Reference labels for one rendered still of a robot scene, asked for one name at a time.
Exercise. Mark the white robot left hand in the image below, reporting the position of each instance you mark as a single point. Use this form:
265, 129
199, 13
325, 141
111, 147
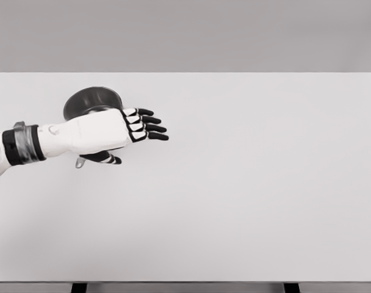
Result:
109, 129

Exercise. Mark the dark grey metal pot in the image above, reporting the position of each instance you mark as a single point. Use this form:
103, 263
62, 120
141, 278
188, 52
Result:
91, 102

